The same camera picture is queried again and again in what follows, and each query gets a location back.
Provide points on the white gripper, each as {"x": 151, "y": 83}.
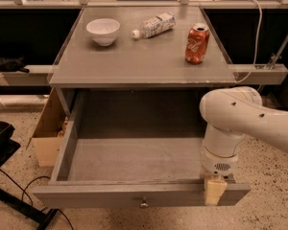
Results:
{"x": 218, "y": 166}

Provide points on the grey top drawer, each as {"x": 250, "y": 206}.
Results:
{"x": 129, "y": 149}

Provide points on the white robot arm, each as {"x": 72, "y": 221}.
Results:
{"x": 231, "y": 114}

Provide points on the grey drawer cabinet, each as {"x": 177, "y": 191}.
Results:
{"x": 155, "y": 64}

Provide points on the red soda can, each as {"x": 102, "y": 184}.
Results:
{"x": 197, "y": 42}

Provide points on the clear plastic water bottle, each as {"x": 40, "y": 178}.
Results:
{"x": 155, "y": 26}

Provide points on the brown cardboard box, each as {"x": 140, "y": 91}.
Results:
{"x": 49, "y": 131}

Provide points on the white ceramic bowl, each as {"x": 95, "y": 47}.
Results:
{"x": 103, "y": 31}

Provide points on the black metal stand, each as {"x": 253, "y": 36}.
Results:
{"x": 7, "y": 148}

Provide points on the black bag on ledge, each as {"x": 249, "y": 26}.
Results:
{"x": 11, "y": 64}

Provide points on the grey metal railing frame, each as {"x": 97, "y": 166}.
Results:
{"x": 39, "y": 31}

